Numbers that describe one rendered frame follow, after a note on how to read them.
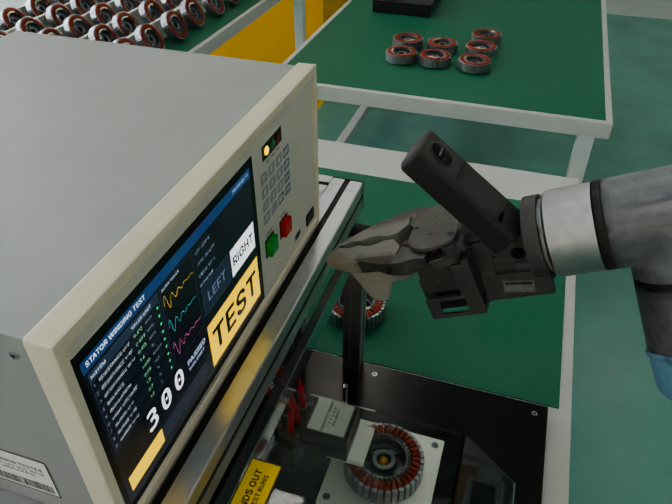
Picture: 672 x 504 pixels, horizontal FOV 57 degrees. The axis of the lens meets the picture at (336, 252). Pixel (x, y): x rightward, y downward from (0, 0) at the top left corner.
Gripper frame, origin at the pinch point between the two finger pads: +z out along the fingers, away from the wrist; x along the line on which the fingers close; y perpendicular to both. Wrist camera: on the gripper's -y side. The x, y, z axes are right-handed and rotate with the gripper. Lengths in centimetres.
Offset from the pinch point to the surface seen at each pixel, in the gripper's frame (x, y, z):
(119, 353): -24.3, -10.1, 3.0
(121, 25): 148, -22, 134
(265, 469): -17.7, 10.7, 6.1
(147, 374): -22.4, -6.3, 4.8
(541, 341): 40, 51, -5
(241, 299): -7.6, -1.3, 7.1
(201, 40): 162, -5, 116
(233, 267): -8.3, -5.4, 5.2
